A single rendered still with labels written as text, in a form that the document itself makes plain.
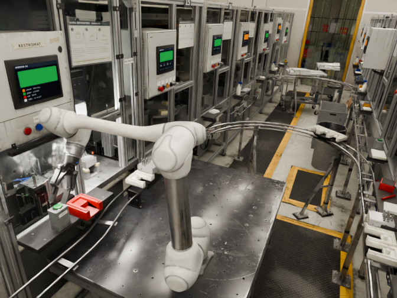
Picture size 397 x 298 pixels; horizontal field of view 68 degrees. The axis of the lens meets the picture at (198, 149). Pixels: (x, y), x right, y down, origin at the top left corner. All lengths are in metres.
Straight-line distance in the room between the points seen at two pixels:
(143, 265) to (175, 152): 0.84
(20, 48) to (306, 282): 2.48
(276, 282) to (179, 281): 1.37
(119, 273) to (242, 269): 0.66
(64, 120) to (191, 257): 0.82
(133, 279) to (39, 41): 1.22
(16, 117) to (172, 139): 0.71
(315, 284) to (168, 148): 1.99
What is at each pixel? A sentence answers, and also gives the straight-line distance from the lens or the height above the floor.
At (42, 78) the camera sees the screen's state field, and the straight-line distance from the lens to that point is 1.52.
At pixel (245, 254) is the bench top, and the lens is 1.84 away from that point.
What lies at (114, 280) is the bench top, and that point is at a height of 0.68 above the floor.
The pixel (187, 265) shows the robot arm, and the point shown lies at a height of 0.92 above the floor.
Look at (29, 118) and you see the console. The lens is 1.53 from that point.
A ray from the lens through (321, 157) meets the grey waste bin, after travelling 4.41.
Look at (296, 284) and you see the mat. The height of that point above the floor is 0.01.
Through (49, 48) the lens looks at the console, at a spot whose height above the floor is 1.76.
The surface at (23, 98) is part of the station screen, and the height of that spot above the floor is 1.57.
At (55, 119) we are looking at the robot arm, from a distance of 1.40.
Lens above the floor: 1.95
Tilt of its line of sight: 25 degrees down
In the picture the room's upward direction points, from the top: 3 degrees clockwise
